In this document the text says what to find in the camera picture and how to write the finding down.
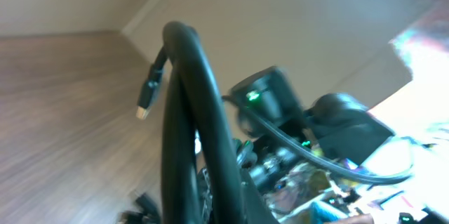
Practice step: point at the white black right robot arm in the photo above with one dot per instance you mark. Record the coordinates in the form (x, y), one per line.
(336, 134)

